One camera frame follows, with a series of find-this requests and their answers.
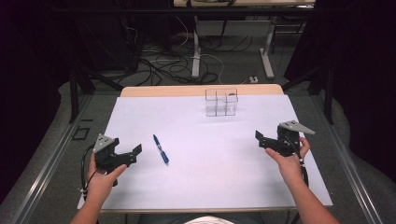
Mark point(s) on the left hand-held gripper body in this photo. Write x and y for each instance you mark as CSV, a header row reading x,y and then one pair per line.
x,y
107,155

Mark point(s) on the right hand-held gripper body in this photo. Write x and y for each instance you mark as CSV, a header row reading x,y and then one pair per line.
x,y
288,140

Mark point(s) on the blue pen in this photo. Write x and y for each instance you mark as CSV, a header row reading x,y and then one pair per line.
x,y
161,150

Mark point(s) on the clear acrylic organizer box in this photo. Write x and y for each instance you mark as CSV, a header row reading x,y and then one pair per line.
x,y
221,102

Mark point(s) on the person's right hand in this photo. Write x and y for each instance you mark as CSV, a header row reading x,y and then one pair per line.
x,y
289,166

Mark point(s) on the person's left hand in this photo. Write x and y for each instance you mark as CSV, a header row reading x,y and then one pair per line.
x,y
101,182

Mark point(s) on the white power plug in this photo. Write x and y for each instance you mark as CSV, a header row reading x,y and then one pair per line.
x,y
253,79

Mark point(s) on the black metal stand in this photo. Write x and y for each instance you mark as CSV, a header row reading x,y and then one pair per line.
x,y
327,93
74,93

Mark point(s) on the white table mat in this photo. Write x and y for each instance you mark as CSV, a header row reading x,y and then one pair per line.
x,y
202,168

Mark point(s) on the wooden table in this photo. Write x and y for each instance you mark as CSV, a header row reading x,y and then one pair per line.
x,y
174,90

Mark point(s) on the person's white shirt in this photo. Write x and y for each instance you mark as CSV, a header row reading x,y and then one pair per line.
x,y
208,220

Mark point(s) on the white desk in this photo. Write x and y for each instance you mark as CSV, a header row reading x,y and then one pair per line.
x,y
196,46

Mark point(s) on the aluminium floor rail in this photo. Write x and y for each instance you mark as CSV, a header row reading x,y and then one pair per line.
x,y
351,168
46,168

